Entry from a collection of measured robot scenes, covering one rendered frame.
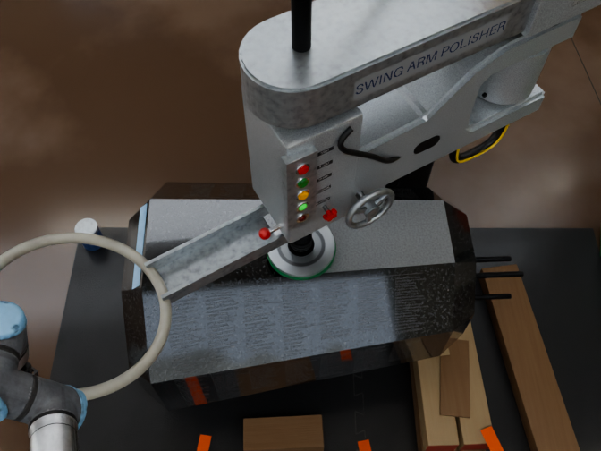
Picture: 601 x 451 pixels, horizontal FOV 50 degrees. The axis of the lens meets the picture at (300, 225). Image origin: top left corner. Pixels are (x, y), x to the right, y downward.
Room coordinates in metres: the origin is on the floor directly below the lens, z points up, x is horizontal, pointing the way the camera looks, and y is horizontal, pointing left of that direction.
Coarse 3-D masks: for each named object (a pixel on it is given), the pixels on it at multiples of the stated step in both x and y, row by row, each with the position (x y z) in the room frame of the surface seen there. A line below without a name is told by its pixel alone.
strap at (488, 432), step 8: (488, 432) 0.56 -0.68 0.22; (200, 440) 0.58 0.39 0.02; (208, 440) 0.58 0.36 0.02; (368, 440) 0.58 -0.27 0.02; (488, 440) 0.53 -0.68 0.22; (496, 440) 0.53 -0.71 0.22; (200, 448) 0.55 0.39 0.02; (208, 448) 0.55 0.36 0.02; (360, 448) 0.55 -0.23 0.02; (368, 448) 0.55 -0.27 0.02; (496, 448) 0.50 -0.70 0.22
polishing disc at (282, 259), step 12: (324, 228) 1.04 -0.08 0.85; (324, 240) 1.00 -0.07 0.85; (276, 252) 0.96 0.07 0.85; (288, 252) 0.96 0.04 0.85; (312, 252) 0.96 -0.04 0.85; (324, 252) 0.96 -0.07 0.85; (276, 264) 0.92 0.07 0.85; (288, 264) 0.92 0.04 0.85; (300, 264) 0.92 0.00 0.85; (312, 264) 0.92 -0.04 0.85; (324, 264) 0.92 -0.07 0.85; (300, 276) 0.88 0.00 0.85
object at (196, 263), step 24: (240, 216) 0.95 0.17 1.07; (264, 216) 0.98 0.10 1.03; (192, 240) 0.88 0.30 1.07; (216, 240) 0.90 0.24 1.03; (240, 240) 0.90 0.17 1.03; (264, 240) 0.90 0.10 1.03; (144, 264) 0.81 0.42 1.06; (168, 264) 0.83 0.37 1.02; (192, 264) 0.83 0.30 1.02; (216, 264) 0.82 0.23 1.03; (240, 264) 0.82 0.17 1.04; (168, 288) 0.75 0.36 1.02; (192, 288) 0.75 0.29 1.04
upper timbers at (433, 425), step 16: (464, 336) 0.93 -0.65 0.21; (416, 368) 0.82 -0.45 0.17; (432, 368) 0.80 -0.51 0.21; (416, 384) 0.77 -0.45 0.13; (432, 384) 0.74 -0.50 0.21; (480, 384) 0.74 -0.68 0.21; (432, 400) 0.68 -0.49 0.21; (480, 400) 0.68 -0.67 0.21; (432, 416) 0.62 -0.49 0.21; (448, 416) 0.62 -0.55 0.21; (480, 416) 0.62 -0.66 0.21; (432, 432) 0.56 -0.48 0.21; (448, 432) 0.56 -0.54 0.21; (464, 432) 0.56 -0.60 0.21; (480, 432) 0.56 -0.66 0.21; (432, 448) 0.52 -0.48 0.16; (448, 448) 0.52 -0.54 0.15; (464, 448) 0.52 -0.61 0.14; (480, 448) 0.52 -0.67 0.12
